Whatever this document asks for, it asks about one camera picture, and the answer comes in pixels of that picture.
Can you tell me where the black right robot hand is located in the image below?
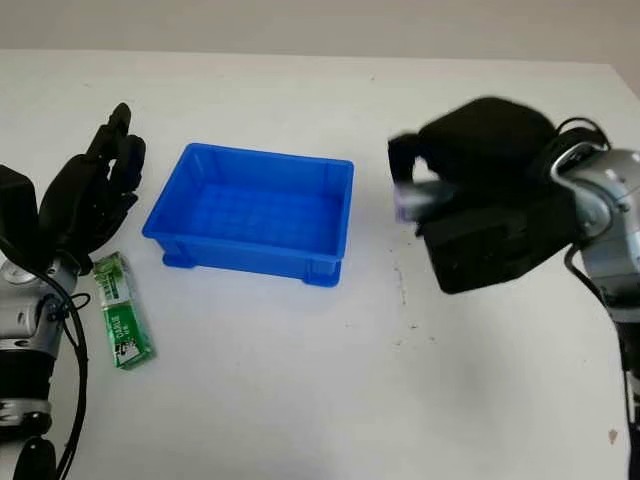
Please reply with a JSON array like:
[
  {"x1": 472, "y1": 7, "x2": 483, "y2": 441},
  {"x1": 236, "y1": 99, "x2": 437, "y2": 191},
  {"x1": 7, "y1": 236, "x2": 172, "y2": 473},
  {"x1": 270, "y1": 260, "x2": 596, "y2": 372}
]
[{"x1": 387, "y1": 95, "x2": 557, "y2": 224}]

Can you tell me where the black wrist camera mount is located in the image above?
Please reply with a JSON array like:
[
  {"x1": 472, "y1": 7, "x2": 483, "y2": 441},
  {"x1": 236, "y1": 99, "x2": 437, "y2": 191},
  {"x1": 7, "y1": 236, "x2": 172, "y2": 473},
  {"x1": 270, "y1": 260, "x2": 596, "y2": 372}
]
[
  {"x1": 0, "y1": 164, "x2": 42, "y2": 267},
  {"x1": 415, "y1": 188, "x2": 584, "y2": 297}
]

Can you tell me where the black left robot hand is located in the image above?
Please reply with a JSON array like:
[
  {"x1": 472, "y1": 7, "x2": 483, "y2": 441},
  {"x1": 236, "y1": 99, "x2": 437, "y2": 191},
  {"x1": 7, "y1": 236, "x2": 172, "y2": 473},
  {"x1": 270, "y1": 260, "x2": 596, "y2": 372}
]
[{"x1": 36, "y1": 102, "x2": 148, "y2": 267}]

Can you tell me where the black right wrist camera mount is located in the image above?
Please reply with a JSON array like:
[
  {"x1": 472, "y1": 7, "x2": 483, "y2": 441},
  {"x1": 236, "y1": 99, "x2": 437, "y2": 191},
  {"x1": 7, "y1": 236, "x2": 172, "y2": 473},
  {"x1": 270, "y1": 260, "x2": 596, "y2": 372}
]
[{"x1": 415, "y1": 188, "x2": 584, "y2": 297}]

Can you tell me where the green snack packet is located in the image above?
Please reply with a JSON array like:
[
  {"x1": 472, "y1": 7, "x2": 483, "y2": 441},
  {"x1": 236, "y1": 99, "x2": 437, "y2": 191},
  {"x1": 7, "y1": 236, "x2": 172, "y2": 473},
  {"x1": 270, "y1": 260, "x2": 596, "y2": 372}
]
[{"x1": 91, "y1": 252, "x2": 158, "y2": 372}]

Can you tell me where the blue plastic tray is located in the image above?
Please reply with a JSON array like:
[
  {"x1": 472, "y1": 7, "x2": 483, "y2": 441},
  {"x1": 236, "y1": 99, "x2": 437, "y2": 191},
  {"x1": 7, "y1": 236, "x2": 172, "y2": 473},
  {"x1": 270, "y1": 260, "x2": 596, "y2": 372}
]
[{"x1": 140, "y1": 142, "x2": 356, "y2": 291}]

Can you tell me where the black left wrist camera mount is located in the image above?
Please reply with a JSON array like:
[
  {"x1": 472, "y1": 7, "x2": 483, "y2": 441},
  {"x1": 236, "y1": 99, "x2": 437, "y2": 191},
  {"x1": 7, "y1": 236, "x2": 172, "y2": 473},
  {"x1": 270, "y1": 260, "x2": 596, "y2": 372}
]
[{"x1": 0, "y1": 164, "x2": 42, "y2": 267}]

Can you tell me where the silver can with purple end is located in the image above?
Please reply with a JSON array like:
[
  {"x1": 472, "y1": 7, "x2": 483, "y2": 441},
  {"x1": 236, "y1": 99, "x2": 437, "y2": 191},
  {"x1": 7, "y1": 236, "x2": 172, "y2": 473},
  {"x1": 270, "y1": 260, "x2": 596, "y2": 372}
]
[{"x1": 393, "y1": 177, "x2": 458, "y2": 224}]

